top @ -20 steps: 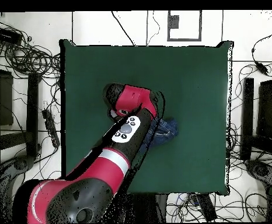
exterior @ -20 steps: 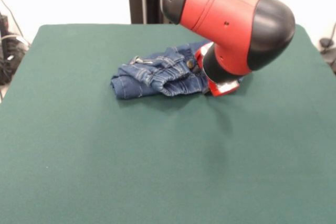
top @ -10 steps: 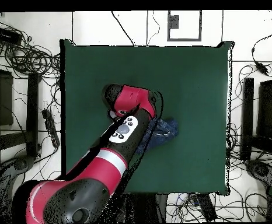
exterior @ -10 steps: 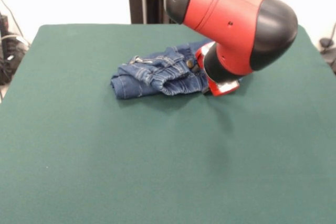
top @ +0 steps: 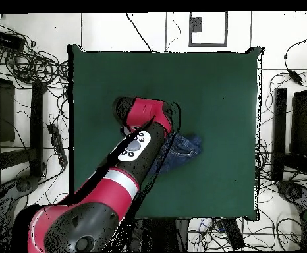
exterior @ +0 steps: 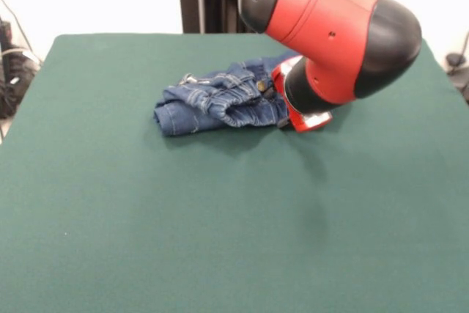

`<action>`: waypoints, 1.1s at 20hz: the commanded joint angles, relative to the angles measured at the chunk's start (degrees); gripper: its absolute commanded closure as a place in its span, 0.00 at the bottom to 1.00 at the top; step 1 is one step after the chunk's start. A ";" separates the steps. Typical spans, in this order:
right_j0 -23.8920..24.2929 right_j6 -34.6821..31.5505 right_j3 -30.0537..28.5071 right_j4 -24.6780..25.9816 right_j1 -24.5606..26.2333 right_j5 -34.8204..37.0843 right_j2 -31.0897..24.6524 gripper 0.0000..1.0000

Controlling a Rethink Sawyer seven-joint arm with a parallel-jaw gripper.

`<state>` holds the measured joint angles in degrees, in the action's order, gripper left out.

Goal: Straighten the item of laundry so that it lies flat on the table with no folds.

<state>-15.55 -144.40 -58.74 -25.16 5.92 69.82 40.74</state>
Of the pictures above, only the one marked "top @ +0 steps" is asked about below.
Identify black power adapter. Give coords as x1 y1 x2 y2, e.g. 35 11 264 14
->
287 69 305 86

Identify blue denim jeans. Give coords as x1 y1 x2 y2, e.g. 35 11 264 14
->
145 132 203 176

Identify black power strip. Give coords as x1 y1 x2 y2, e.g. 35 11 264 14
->
221 218 246 251
47 123 69 167

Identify grey square frame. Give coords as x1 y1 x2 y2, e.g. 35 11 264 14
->
188 11 229 47

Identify black box with cables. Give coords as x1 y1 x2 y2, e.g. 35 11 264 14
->
0 29 26 50

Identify dark green table cloth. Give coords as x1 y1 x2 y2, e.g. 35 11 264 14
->
67 44 264 221

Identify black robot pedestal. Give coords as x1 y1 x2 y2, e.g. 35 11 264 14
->
134 218 190 252

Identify tangle of black cables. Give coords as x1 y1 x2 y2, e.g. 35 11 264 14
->
0 19 70 90

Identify black stand frame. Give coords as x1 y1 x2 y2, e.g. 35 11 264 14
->
0 59 48 183
271 67 307 185

